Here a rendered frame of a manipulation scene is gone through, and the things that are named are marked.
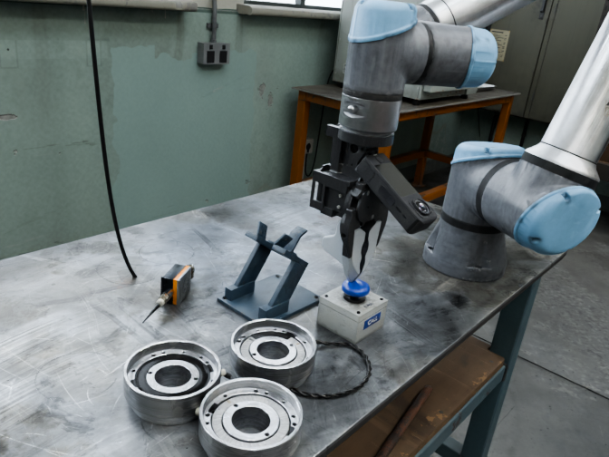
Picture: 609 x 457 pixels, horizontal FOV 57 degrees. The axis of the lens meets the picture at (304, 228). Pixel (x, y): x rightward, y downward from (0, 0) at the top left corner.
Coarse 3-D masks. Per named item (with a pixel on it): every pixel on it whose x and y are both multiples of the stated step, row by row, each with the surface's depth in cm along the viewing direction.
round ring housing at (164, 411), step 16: (144, 352) 65; (160, 352) 66; (176, 352) 66; (192, 352) 67; (208, 352) 65; (128, 368) 62; (160, 368) 63; (176, 368) 64; (192, 368) 64; (128, 384) 59; (160, 384) 64; (176, 384) 65; (192, 384) 61; (208, 384) 60; (128, 400) 60; (144, 400) 58; (160, 400) 57; (176, 400) 57; (192, 400) 58; (144, 416) 59; (160, 416) 58; (176, 416) 58; (192, 416) 60
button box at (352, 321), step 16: (336, 288) 82; (320, 304) 79; (336, 304) 78; (352, 304) 78; (368, 304) 78; (384, 304) 80; (320, 320) 80; (336, 320) 78; (352, 320) 76; (368, 320) 77; (352, 336) 77
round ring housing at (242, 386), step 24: (240, 384) 61; (264, 384) 62; (216, 408) 59; (240, 408) 59; (264, 408) 59; (288, 408) 60; (240, 432) 56; (264, 432) 56; (216, 456) 54; (240, 456) 53; (264, 456) 53; (288, 456) 55
